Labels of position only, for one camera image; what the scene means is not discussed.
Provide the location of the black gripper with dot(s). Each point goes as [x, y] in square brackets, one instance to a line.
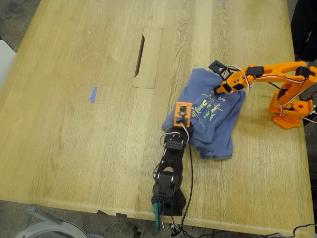
[186, 135]

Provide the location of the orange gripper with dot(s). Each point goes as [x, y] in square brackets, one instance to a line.
[221, 88]

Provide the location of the blue printed T-shirt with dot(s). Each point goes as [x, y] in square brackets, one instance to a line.
[218, 134]

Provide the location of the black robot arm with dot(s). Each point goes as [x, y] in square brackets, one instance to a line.
[171, 161]

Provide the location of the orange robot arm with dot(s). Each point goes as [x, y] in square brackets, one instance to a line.
[284, 72]

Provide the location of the green table clamp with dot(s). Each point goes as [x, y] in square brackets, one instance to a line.
[156, 215]

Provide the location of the long blue tape strip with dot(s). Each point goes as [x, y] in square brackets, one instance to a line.
[93, 94]

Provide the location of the small metal pin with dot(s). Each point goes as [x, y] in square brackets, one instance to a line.
[163, 226]

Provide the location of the person's dark trousers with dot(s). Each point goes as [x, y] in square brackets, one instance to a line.
[305, 29]

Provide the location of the black caster wheel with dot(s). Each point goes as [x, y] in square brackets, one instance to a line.
[136, 231]

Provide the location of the grey round chair base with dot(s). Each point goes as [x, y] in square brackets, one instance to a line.
[49, 228]

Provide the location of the orange camera mount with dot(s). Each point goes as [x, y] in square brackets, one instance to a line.
[182, 114]

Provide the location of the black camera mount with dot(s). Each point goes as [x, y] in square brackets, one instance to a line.
[217, 67]

